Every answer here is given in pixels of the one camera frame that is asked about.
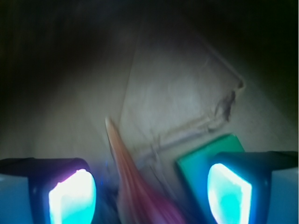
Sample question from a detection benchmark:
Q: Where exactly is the brown paper bag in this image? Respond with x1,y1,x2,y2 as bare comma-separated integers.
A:
0,0,299,178

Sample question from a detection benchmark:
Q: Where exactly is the orange spiral seashell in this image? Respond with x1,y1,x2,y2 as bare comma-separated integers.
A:
105,117,186,224

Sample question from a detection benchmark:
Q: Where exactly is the green rectangular block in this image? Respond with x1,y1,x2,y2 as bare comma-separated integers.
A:
176,134,244,219

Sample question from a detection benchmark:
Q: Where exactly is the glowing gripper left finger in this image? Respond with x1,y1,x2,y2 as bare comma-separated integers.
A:
0,158,96,224

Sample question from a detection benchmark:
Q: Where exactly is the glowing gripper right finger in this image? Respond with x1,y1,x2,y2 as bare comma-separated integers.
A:
207,151,299,224

